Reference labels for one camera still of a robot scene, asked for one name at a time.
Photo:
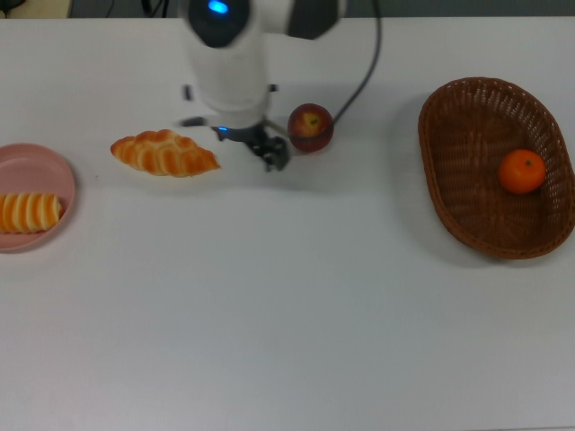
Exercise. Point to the pink plate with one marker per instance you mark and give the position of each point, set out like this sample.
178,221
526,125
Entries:
27,166

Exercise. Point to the small black object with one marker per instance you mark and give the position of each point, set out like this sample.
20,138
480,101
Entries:
9,3

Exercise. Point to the red toy apple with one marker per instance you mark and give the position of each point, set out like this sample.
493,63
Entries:
310,121

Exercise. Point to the braided toy bread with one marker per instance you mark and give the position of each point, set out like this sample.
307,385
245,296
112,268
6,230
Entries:
161,155

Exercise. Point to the brown woven basket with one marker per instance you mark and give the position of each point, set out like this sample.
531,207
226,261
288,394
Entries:
471,188

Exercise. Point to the ribbed toy bread loaf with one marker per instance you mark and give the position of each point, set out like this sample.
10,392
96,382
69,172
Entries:
27,213

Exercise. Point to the toy orange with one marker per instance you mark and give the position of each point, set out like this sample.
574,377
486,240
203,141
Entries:
522,171

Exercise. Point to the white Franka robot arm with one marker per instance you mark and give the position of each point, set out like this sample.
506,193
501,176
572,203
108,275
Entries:
229,76

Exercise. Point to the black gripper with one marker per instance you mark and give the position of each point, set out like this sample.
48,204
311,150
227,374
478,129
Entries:
245,135

